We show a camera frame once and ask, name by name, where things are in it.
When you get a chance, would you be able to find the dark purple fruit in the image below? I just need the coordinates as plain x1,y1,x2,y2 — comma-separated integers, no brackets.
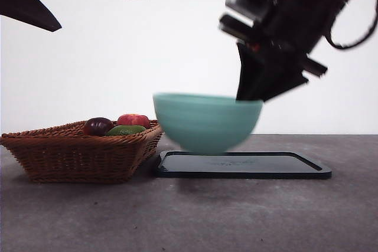
82,117,115,137

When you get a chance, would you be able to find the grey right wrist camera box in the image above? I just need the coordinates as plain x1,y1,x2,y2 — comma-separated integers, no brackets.
224,0,289,24

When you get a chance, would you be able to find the dark green rectangular tray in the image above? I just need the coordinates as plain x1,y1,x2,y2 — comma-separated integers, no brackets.
156,150,332,179

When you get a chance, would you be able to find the red apple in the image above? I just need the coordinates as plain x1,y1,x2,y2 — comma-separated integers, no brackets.
117,113,151,129

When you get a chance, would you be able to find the teal ceramic bowl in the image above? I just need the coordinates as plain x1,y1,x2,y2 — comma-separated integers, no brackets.
152,92,264,155

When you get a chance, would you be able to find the brown wicker basket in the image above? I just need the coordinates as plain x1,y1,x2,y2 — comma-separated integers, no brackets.
0,119,165,184

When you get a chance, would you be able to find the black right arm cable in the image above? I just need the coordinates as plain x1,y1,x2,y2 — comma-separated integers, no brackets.
324,0,378,50

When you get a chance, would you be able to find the green avocado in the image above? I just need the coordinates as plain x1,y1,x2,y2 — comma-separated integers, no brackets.
105,125,148,137

